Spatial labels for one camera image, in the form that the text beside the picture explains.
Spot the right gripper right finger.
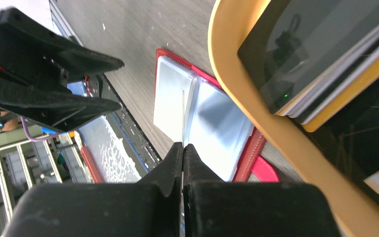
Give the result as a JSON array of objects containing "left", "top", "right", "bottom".
[{"left": 183, "top": 144, "right": 341, "bottom": 237}]

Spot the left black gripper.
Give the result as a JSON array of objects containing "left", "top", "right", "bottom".
[{"left": 0, "top": 7, "right": 124, "bottom": 132}]

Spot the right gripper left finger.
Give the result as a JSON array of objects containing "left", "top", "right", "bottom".
[{"left": 2, "top": 142, "right": 184, "bottom": 237}]

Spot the red card holder wallet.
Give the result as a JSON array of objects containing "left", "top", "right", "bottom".
[{"left": 153, "top": 48, "right": 280, "bottom": 182}]

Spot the tan oval tray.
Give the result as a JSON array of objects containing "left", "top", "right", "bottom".
[{"left": 208, "top": 0, "right": 379, "bottom": 237}]

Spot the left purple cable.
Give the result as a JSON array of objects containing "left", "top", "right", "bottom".
[{"left": 19, "top": 116, "right": 63, "bottom": 144}]

